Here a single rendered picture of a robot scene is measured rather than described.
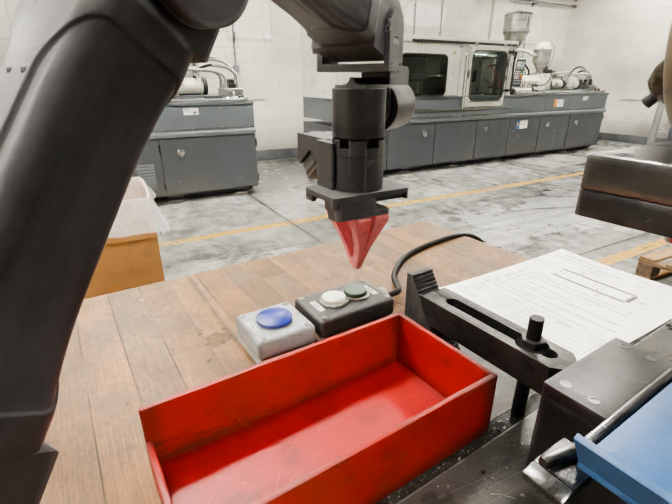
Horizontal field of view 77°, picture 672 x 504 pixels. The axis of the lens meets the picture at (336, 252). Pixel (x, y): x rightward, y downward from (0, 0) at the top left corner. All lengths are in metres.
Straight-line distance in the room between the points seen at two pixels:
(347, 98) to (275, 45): 6.57
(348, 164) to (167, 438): 0.30
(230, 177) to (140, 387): 4.34
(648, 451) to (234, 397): 0.28
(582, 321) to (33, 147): 0.57
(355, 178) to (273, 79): 6.54
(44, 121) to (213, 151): 4.47
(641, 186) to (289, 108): 6.88
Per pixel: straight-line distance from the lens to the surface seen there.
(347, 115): 0.44
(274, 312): 0.48
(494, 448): 0.40
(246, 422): 0.40
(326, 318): 0.48
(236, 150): 4.73
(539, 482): 0.28
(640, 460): 0.30
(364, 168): 0.45
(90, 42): 0.21
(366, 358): 0.43
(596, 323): 0.62
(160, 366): 0.50
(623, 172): 0.28
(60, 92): 0.21
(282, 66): 7.03
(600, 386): 0.35
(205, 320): 0.56
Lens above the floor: 1.18
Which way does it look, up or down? 22 degrees down
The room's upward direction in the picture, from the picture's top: straight up
